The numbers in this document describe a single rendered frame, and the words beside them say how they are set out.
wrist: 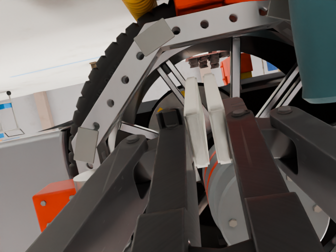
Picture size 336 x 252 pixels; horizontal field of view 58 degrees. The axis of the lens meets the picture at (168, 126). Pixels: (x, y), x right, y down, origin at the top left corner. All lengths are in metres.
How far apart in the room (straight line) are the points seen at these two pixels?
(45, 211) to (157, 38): 0.34
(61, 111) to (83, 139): 9.31
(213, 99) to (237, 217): 0.24
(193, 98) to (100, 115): 0.35
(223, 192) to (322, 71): 0.18
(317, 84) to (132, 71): 0.26
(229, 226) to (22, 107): 10.12
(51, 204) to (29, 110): 9.76
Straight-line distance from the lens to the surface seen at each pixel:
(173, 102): 0.98
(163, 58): 0.57
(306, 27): 0.41
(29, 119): 10.33
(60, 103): 9.80
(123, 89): 0.49
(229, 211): 0.37
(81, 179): 0.29
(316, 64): 0.40
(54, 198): 0.56
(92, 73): 0.59
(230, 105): 0.16
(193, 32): 0.49
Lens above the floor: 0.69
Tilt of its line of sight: 7 degrees up
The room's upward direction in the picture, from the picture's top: 168 degrees clockwise
